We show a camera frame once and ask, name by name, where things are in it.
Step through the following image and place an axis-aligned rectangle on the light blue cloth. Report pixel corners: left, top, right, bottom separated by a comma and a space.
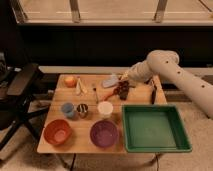
102, 74, 119, 88

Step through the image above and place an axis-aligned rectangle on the blue cup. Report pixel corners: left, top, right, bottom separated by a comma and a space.
61, 103, 75, 118

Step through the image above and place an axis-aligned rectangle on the white cup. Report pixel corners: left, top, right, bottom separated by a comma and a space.
97, 101, 113, 118

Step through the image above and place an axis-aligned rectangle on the black office chair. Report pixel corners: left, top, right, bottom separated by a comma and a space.
0, 52, 48, 151

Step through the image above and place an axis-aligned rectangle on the pale banana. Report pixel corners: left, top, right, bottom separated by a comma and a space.
76, 77, 87, 95

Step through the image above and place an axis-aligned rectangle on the orange bowl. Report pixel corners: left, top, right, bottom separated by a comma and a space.
44, 119, 72, 146

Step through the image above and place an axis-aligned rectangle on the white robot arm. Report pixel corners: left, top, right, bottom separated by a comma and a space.
121, 50, 213, 119

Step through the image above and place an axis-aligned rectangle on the wooden table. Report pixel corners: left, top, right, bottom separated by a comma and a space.
36, 73, 168, 155

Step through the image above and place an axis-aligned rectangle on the black rectangular block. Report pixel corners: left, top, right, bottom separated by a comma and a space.
119, 91, 128, 100

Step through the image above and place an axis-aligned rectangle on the dark red grape bunch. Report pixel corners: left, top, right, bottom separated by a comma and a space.
113, 81, 129, 95

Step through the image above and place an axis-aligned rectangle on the orange carrot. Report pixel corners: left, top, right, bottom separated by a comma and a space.
102, 91, 115, 101

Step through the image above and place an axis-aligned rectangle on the orange round fruit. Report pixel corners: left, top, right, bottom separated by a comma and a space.
64, 76, 77, 88

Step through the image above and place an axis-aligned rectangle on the purple bowl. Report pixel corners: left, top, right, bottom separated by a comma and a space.
90, 120, 119, 148

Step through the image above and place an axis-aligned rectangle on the green plastic tray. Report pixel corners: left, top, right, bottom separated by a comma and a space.
122, 105, 192, 153

